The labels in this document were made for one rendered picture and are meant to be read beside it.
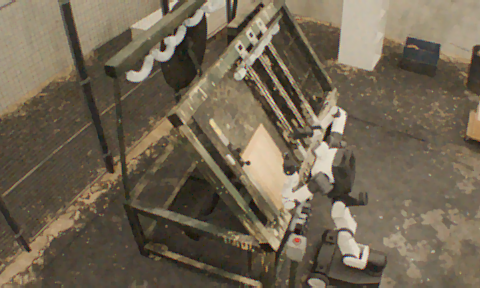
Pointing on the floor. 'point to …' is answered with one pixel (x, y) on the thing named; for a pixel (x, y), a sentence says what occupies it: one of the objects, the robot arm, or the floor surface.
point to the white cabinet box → (362, 32)
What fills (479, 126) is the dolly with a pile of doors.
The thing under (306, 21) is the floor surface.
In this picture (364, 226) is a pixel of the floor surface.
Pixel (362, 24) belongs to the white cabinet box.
